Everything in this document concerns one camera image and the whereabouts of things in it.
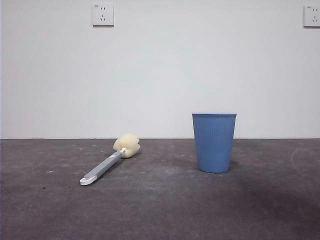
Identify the white wall socket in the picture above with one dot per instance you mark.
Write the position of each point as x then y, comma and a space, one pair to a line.
312, 16
103, 15

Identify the blue ribbed plastic cup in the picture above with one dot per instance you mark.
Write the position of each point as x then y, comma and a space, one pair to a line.
213, 145

